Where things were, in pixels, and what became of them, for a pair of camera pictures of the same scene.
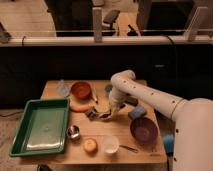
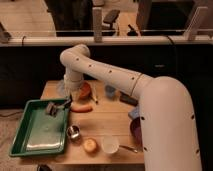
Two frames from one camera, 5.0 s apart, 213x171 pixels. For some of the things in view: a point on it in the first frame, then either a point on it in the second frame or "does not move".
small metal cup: [73, 132] does not move
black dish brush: [93, 114] to [51, 107]
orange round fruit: [90, 146] does not move
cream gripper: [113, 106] to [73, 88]
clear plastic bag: [63, 88] does not move
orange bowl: [81, 90] does not move
